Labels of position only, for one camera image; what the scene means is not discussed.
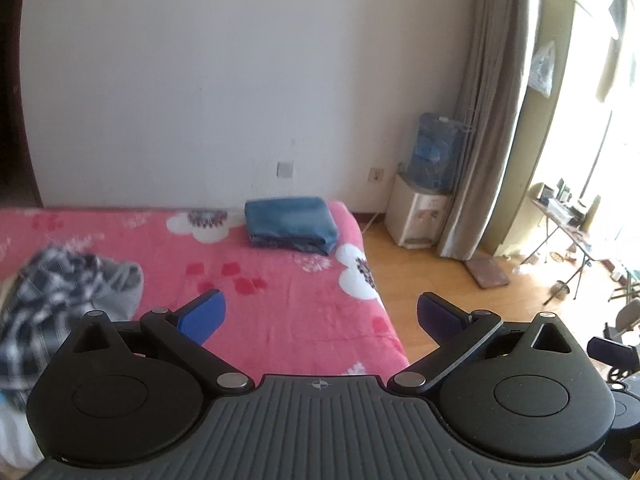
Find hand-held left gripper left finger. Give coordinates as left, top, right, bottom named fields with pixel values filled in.
left=72, top=288, right=254, bottom=394

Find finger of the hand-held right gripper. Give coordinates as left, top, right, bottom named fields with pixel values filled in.
left=586, top=336, right=640, bottom=369

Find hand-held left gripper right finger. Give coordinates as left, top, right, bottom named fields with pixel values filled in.
left=388, top=291, right=574, bottom=395

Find blue jeans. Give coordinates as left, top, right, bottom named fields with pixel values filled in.
left=244, top=196, right=340, bottom=256

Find grey chair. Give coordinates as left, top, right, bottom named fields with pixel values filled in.
left=607, top=297, right=640, bottom=347

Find black round object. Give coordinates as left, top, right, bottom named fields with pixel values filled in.
left=609, top=391, right=640, bottom=435

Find brown floor mat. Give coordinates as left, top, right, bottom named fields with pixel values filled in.
left=464, top=254, right=512, bottom=290

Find pink floral blanket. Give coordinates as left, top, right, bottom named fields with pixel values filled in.
left=0, top=201, right=412, bottom=380

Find grey garment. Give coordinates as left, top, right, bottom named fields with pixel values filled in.
left=92, top=260, right=146, bottom=322

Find white water dispenser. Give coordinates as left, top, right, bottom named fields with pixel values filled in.
left=384, top=172, right=454, bottom=250

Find folding table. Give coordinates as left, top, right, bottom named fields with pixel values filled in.
left=520, top=194, right=615, bottom=307

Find plaid shirt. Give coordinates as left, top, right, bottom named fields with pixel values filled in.
left=0, top=244, right=109, bottom=402

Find beige curtain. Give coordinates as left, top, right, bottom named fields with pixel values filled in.
left=436, top=0, right=544, bottom=262

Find hanging plastic bag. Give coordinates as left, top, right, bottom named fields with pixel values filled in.
left=529, top=39, right=557, bottom=99

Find dark wooden door frame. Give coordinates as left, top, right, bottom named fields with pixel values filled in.
left=0, top=0, right=45, bottom=210

